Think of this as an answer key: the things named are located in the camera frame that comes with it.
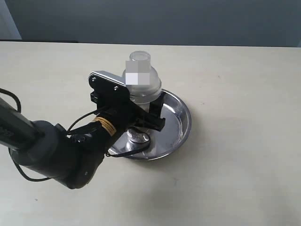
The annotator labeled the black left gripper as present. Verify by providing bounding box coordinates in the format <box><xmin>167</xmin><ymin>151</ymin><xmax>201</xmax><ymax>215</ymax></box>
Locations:
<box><xmin>88</xmin><ymin>80</ymin><xmax>166</xmax><ymax>150</ymax></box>

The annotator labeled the clear plastic shaker bottle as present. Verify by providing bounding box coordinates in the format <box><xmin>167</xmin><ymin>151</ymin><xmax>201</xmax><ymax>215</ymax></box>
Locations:
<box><xmin>122</xmin><ymin>51</ymin><xmax>162</xmax><ymax>112</ymax></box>

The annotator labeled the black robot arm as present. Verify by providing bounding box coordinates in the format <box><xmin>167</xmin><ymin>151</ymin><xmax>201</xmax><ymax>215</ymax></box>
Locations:
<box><xmin>0</xmin><ymin>75</ymin><xmax>165</xmax><ymax>189</ymax></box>

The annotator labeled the round stainless steel plate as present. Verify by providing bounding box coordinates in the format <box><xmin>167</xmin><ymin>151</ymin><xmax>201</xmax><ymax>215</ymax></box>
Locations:
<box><xmin>109</xmin><ymin>89</ymin><xmax>192</xmax><ymax>161</ymax></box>

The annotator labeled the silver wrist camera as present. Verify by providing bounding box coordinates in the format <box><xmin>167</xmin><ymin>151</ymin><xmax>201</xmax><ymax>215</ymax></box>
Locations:
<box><xmin>88</xmin><ymin>71</ymin><xmax>126</xmax><ymax>87</ymax></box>

